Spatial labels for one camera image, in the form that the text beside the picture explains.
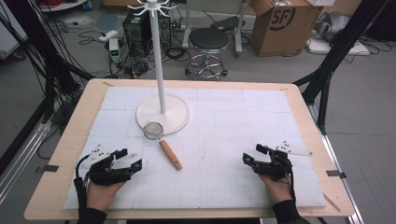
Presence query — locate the white foam mat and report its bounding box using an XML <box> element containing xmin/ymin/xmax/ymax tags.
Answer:
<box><xmin>63</xmin><ymin>86</ymin><xmax>328</xmax><ymax>210</ymax></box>

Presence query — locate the coiled black floor cable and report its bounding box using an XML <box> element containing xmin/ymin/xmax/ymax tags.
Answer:
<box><xmin>163</xmin><ymin>46</ymin><xmax>191</xmax><ymax>63</ymax></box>

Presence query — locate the grey bundle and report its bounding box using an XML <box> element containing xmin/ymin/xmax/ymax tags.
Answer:
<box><xmin>314</xmin><ymin>11</ymin><xmax>352</xmax><ymax>43</ymax></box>

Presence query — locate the white device with green display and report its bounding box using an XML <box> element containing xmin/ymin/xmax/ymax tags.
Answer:
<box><xmin>107</xmin><ymin>37</ymin><xmax>121</xmax><ymax>63</ymax></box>

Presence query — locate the wooden-handled mesh strainer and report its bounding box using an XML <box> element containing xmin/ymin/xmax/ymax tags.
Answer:
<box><xmin>143</xmin><ymin>120</ymin><xmax>183</xmax><ymax>172</ymax></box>

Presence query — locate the black metal stand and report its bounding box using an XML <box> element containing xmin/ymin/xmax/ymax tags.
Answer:
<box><xmin>292</xmin><ymin>0</ymin><xmax>390</xmax><ymax>135</ymax></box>
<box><xmin>0</xmin><ymin>0</ymin><xmax>95</xmax><ymax>124</ymax></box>

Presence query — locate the black round stool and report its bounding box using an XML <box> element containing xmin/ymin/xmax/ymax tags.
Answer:
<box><xmin>185</xmin><ymin>27</ymin><xmax>230</xmax><ymax>81</ymax></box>

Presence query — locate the cardboard box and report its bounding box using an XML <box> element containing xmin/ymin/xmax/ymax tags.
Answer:
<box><xmin>249</xmin><ymin>0</ymin><xmax>324</xmax><ymax>58</ymax></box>

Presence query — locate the white flat board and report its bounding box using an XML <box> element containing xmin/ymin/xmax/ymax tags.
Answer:
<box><xmin>306</xmin><ymin>36</ymin><xmax>372</xmax><ymax>57</ymax></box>

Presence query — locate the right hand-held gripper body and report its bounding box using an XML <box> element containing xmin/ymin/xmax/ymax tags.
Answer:
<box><xmin>252</xmin><ymin>141</ymin><xmax>312</xmax><ymax>182</ymax></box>

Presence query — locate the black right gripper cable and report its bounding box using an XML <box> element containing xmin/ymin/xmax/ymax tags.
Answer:
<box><xmin>288</xmin><ymin>172</ymin><xmax>297</xmax><ymax>203</ymax></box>

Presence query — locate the white power strip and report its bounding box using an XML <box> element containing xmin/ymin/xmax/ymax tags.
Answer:
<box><xmin>98</xmin><ymin>29</ymin><xmax>120</xmax><ymax>43</ymax></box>

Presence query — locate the white hook rack stand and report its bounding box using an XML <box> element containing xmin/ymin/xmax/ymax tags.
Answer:
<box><xmin>127</xmin><ymin>0</ymin><xmax>191</xmax><ymax>136</ymax></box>

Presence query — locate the black computer tower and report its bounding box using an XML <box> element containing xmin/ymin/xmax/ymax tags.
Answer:
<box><xmin>121</xmin><ymin>10</ymin><xmax>172</xmax><ymax>59</ymax></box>

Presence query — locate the person's left hand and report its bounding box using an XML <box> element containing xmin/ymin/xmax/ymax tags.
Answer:
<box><xmin>86</xmin><ymin>180</ymin><xmax>125</xmax><ymax>213</ymax></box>

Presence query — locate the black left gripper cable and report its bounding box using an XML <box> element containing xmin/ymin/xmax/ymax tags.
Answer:
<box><xmin>73</xmin><ymin>154</ymin><xmax>92</xmax><ymax>209</ymax></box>

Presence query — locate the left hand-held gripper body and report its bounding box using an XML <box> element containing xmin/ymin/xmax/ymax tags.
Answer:
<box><xmin>81</xmin><ymin>143</ymin><xmax>141</xmax><ymax>187</ymax></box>

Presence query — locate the person's right hand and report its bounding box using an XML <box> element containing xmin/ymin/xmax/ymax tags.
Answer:
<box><xmin>260</xmin><ymin>175</ymin><xmax>294</xmax><ymax>205</ymax></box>

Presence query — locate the aluminium rail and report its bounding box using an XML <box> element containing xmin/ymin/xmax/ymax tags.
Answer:
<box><xmin>0</xmin><ymin>119</ymin><xmax>52</xmax><ymax>203</ymax></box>
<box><xmin>307</xmin><ymin>104</ymin><xmax>365</xmax><ymax>224</ymax></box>

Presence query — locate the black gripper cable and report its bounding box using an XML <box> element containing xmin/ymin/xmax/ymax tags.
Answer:
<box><xmin>288</xmin><ymin>172</ymin><xmax>297</xmax><ymax>203</ymax></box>
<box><xmin>73</xmin><ymin>154</ymin><xmax>92</xmax><ymax>209</ymax></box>

